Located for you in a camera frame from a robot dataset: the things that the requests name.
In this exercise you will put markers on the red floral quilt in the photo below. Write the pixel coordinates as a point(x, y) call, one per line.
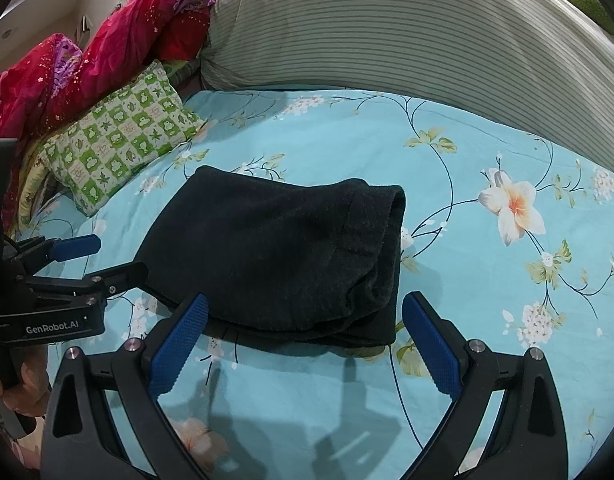
point(137, 30)

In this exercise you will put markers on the person's left hand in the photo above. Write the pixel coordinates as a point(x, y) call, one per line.
point(34, 385)

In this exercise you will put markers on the pink floral bed cover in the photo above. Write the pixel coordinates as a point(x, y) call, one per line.
point(17, 460)

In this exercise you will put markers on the blue floral bed sheet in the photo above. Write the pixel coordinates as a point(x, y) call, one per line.
point(462, 285)

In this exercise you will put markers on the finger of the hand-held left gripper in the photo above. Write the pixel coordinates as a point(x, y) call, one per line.
point(122, 275)
point(77, 247)

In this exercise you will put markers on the grey striped headboard cushion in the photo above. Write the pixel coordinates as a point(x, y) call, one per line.
point(387, 25)

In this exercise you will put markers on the green checked pillow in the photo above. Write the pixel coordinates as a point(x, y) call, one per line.
point(122, 135)

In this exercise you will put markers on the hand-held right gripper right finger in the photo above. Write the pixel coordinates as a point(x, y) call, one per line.
point(434, 345)

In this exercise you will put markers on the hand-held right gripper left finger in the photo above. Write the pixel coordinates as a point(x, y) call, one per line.
point(179, 345)

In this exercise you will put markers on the yellow patterned cloth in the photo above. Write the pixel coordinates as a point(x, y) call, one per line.
point(32, 185)

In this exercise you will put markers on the black pants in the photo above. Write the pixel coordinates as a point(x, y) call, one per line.
point(277, 255)

